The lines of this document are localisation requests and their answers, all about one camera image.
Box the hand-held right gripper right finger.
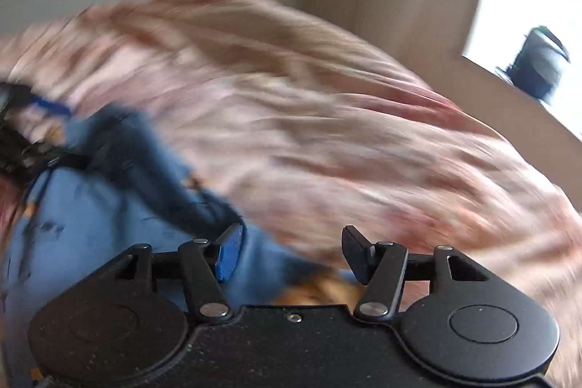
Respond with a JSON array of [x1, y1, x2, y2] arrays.
[[341, 225, 502, 321]]

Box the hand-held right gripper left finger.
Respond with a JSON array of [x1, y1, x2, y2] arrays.
[[113, 223, 245, 321]]

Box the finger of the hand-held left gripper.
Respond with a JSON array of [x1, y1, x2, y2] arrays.
[[0, 82, 74, 118], [0, 125, 90, 185]]

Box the blue printed pants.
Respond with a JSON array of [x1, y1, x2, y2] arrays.
[[0, 105, 364, 388]]

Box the pink floral blanket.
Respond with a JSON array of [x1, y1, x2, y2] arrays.
[[0, 0, 582, 388]]

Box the dark backpack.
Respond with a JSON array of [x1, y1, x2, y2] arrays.
[[495, 25, 572, 103]]

